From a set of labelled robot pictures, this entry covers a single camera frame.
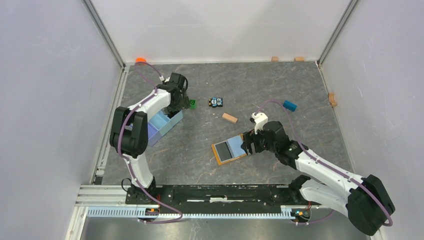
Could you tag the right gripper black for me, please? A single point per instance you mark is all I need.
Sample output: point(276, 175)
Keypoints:
point(250, 137)

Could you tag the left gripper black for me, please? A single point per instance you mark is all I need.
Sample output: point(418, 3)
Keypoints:
point(184, 103)

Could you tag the orange card holder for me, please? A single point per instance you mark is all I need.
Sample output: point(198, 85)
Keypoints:
point(234, 144)

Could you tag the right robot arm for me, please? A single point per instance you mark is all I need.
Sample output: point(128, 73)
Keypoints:
point(363, 200)

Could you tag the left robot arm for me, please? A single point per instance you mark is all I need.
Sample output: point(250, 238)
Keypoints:
point(129, 130)

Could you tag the green toy brick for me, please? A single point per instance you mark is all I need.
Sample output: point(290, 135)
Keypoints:
point(193, 104)

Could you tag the small toy car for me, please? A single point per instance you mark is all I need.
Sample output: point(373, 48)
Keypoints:
point(215, 102)

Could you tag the blue three-compartment tray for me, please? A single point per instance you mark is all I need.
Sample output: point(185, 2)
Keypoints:
point(160, 124)

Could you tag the orange round cap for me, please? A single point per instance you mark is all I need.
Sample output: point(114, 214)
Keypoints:
point(140, 60)

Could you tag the blue toy brick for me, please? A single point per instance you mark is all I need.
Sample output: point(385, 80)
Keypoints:
point(289, 106)

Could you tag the curved wooden piece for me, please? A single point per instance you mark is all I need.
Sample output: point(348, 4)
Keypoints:
point(332, 99)

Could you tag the small wooden block right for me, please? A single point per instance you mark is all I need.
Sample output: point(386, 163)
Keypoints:
point(299, 59)

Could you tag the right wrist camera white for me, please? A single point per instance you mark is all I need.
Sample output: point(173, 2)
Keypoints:
point(259, 119)

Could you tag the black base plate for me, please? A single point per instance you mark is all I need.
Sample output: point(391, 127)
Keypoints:
point(217, 199)

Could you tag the aluminium frame rail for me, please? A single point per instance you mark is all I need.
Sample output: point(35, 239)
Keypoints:
point(100, 196)

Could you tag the light blue cable duct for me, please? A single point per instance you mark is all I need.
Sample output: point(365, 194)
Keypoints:
point(143, 213)

